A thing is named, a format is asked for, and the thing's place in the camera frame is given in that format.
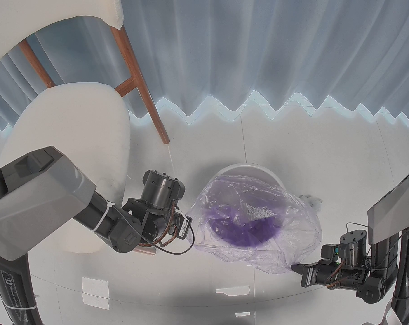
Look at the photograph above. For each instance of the purple plastic bag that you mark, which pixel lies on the purple plastic bag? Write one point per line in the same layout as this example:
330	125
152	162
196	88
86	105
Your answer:
292	232

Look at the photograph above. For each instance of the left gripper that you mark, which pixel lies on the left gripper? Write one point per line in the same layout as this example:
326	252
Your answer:
182	227

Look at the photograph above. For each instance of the crumpled white paper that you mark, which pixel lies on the crumpled white paper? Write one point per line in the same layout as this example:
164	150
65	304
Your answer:
314	201

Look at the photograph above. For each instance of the white trash bin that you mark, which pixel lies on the white trash bin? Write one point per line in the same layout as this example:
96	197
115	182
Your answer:
252	168

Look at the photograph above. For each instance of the pale blue curtain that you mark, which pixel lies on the pale blue curtain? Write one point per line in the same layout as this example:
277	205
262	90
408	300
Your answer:
258	29

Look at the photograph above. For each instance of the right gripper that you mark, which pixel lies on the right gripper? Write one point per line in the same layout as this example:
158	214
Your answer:
321	274

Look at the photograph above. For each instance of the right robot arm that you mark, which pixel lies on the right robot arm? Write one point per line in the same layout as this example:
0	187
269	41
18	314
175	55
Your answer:
394	215

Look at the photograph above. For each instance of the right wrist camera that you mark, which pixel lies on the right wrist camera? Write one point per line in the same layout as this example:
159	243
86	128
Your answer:
329	252

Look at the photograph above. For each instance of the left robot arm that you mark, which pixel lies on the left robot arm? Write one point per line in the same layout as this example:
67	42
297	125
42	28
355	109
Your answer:
38	195

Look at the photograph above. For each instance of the cream padded wooden chair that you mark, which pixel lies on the cream padded wooden chair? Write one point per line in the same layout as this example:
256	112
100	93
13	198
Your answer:
72	140

